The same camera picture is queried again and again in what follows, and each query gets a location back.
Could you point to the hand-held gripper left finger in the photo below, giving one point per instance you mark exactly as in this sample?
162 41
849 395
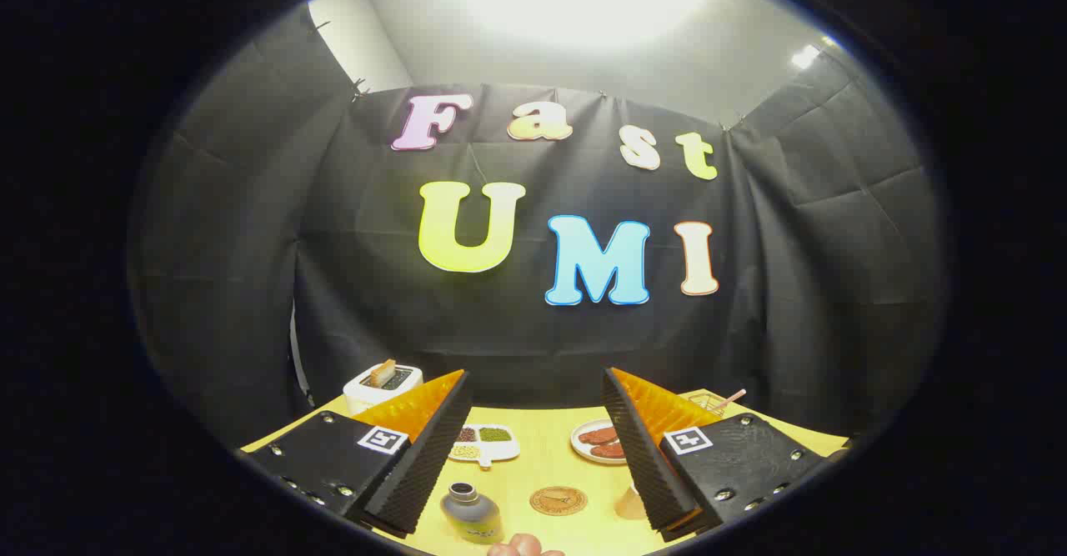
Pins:
425 456

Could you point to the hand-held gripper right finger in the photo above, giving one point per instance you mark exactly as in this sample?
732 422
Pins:
646 456

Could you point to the silver juice bottle green label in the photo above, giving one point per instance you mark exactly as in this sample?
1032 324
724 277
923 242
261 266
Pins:
475 518

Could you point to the round cork coaster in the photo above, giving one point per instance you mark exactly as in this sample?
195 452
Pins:
558 501

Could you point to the brown meat piece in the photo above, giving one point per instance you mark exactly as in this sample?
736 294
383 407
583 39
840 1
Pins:
598 436
608 450

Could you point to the white divided dish with beans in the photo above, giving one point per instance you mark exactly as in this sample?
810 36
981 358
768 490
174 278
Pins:
483 448

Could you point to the white round plate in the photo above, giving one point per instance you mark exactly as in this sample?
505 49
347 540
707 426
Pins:
581 448

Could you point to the white toaster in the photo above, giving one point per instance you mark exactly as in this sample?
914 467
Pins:
367 398

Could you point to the toast slice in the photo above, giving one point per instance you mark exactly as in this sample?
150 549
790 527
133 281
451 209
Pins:
383 373

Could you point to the striped straw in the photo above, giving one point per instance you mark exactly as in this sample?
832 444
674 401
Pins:
732 397

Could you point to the wooden table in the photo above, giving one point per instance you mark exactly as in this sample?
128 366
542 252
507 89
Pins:
542 473

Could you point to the black backdrop cloth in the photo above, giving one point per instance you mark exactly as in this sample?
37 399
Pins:
542 348

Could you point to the ceiling light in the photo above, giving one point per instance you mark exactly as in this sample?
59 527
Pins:
805 57

